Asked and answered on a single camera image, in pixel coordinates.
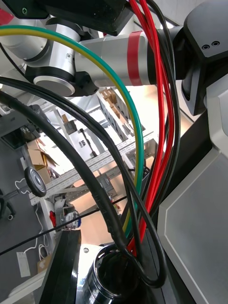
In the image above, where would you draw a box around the pale grey robot torso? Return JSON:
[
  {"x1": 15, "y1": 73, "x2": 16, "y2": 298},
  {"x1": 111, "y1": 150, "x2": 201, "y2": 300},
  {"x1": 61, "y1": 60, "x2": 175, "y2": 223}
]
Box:
[{"x1": 156, "y1": 78, "x2": 228, "y2": 304}]

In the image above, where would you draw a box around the white floor cable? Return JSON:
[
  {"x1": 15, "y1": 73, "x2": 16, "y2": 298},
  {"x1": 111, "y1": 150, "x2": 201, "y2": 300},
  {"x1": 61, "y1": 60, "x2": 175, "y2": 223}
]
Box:
[{"x1": 14, "y1": 178, "x2": 49, "y2": 261}]

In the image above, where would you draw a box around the brown cardboard box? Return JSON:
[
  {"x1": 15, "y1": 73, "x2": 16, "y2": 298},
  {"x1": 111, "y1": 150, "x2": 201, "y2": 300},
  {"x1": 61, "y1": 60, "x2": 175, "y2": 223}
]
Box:
[{"x1": 25, "y1": 139, "x2": 60, "y2": 185}]

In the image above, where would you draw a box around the thin black cable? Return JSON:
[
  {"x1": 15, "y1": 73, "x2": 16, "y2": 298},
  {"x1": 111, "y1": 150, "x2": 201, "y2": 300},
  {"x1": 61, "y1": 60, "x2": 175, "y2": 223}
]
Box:
[{"x1": 0, "y1": 196, "x2": 128, "y2": 257}]

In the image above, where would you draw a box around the red black green cable bundle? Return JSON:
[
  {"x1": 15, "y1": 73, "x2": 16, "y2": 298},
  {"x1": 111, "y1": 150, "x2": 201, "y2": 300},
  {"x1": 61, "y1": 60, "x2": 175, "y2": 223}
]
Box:
[{"x1": 0, "y1": 0, "x2": 181, "y2": 304}]

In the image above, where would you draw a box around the black office chair base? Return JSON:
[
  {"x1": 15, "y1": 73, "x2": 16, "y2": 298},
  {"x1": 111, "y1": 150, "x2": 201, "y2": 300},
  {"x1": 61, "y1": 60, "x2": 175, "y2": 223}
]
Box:
[{"x1": 0, "y1": 189, "x2": 16, "y2": 221}]

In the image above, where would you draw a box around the metal shelf with boxes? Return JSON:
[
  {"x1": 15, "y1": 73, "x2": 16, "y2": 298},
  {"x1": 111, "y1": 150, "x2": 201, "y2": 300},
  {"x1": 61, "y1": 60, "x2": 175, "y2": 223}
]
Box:
[{"x1": 30, "y1": 87, "x2": 159, "y2": 206}]

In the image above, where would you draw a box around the black round disc foot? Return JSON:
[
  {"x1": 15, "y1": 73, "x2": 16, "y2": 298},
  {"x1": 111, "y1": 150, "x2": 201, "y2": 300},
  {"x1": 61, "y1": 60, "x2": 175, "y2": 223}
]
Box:
[{"x1": 23, "y1": 166, "x2": 48, "y2": 198}]

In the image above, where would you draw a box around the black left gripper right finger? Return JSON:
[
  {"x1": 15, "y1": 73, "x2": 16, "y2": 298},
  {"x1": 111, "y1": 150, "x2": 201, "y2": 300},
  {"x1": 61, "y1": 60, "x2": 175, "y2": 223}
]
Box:
[{"x1": 143, "y1": 227, "x2": 192, "y2": 304}]

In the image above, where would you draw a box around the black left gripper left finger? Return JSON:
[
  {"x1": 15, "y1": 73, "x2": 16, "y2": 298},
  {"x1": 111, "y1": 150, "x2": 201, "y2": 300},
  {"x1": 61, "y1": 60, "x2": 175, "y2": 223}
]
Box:
[{"x1": 39, "y1": 229, "x2": 82, "y2": 304}]

